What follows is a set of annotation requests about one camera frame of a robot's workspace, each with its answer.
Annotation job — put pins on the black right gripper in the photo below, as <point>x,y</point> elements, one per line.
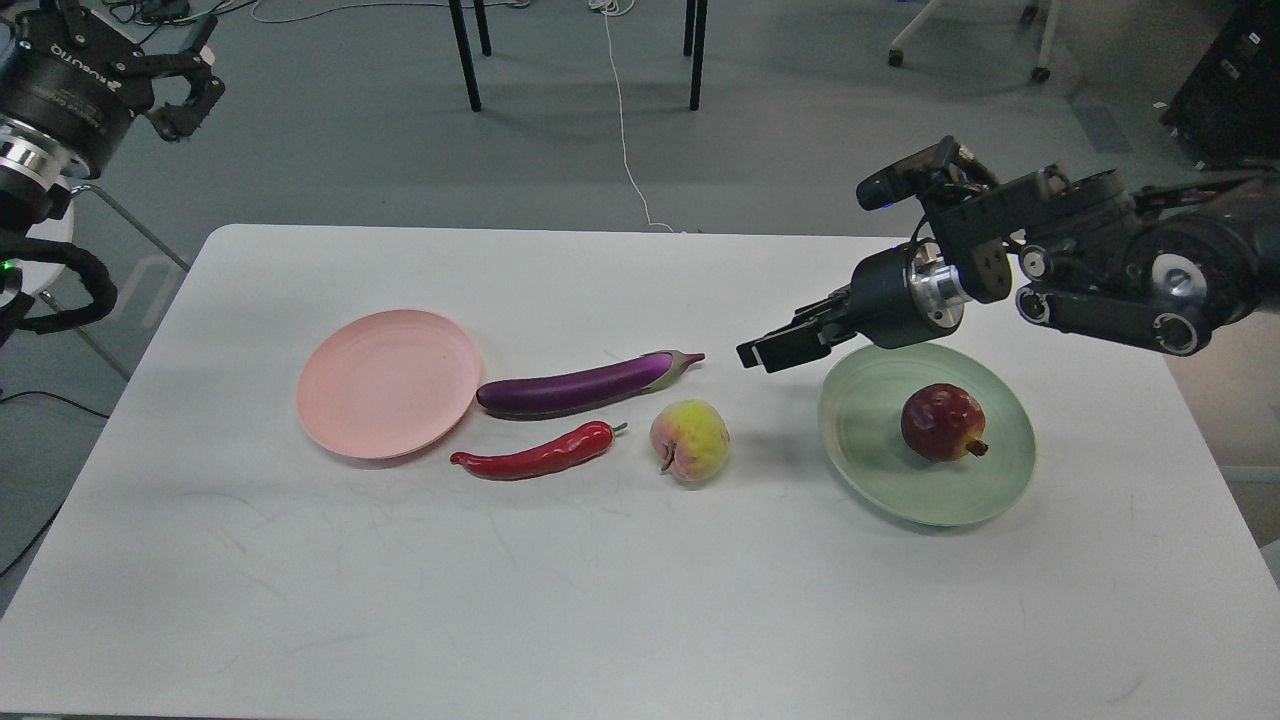
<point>899,297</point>

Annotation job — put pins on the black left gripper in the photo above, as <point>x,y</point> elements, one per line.
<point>66,110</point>

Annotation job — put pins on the yellow pink peach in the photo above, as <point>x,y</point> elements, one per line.
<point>691,441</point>

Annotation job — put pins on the red pomegranate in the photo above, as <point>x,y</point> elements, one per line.
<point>943,423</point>

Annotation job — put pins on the red chili pepper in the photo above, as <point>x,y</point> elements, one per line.
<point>573,448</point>

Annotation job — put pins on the purple eggplant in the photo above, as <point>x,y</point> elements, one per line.
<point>574,393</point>

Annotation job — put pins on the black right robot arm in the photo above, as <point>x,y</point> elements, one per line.
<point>1160,269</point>

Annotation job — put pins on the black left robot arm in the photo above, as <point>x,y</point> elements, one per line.
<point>66,288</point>

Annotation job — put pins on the green plastic plate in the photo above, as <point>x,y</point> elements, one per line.
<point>859,417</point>

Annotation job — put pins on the black table leg left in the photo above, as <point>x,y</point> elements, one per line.
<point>462,39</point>

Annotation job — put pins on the black table leg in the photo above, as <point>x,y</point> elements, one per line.
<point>693,47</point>
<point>462,39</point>

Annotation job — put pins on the black table leg right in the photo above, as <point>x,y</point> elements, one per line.
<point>693,47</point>

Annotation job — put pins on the pink plastic plate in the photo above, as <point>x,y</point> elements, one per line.
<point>387,384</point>

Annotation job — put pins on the white office chair base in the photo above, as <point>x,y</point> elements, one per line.
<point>1029,35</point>

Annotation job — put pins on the black equipment case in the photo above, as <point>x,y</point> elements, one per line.
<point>1228,107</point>

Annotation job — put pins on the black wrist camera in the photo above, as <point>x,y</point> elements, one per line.
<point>935,165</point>

